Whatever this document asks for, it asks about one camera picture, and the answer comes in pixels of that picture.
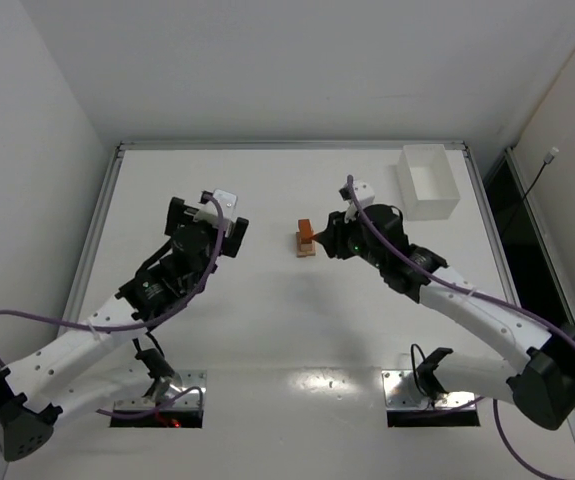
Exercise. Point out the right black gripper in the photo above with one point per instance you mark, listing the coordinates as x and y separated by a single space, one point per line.
336 237

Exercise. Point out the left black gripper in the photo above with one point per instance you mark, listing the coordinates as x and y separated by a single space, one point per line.
177 215

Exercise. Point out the orange arch wood block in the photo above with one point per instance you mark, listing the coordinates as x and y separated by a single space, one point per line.
305 231

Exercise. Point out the white plastic bin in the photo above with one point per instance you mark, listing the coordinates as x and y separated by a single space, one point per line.
426 182

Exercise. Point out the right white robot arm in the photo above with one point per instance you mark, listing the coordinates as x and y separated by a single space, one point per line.
536 368

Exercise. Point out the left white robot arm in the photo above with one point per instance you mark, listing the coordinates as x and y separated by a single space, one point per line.
46 389

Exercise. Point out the aluminium frame rail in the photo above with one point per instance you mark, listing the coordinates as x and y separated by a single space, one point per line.
283 145

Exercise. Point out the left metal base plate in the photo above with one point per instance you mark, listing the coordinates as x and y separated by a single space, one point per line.
193 381

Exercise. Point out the metal base plate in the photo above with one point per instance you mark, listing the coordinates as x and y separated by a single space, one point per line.
193 381
402 396

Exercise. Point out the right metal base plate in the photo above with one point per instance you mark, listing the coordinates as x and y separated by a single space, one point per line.
402 396

